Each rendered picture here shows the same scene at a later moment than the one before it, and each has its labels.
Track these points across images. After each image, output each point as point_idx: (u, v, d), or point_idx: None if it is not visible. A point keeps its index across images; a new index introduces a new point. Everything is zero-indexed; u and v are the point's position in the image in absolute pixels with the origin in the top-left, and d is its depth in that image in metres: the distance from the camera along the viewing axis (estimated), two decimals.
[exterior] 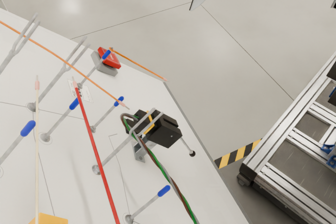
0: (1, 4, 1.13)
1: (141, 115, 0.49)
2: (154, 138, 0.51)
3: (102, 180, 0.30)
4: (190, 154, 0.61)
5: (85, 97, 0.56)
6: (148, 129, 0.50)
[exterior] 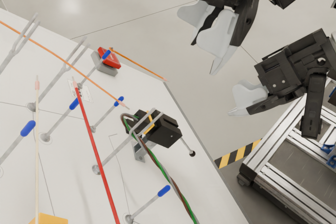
0: (1, 4, 1.13)
1: (141, 115, 0.49)
2: (154, 138, 0.51)
3: (102, 180, 0.30)
4: (190, 154, 0.61)
5: (85, 97, 0.56)
6: (148, 129, 0.50)
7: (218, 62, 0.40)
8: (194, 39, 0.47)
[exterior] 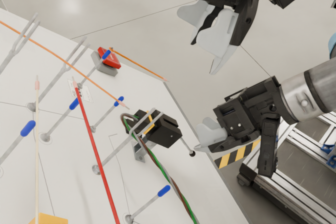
0: (1, 4, 1.13)
1: (141, 115, 0.49)
2: (154, 138, 0.51)
3: (102, 180, 0.30)
4: (190, 154, 0.61)
5: (85, 97, 0.56)
6: (148, 129, 0.50)
7: (218, 62, 0.40)
8: (194, 38, 0.47)
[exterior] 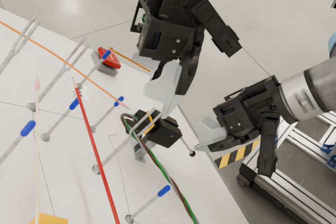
0: (1, 4, 1.13)
1: (141, 115, 0.49)
2: (154, 138, 0.51)
3: (102, 180, 0.30)
4: (190, 154, 0.61)
5: (85, 97, 0.56)
6: (148, 129, 0.50)
7: (166, 108, 0.43)
8: (151, 79, 0.50)
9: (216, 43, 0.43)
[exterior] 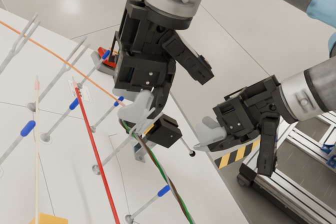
0: (1, 4, 1.13)
1: None
2: (154, 138, 0.51)
3: (102, 180, 0.30)
4: (190, 154, 0.61)
5: (85, 97, 0.56)
6: (148, 129, 0.50)
7: (139, 127, 0.47)
8: None
9: (189, 72, 0.45)
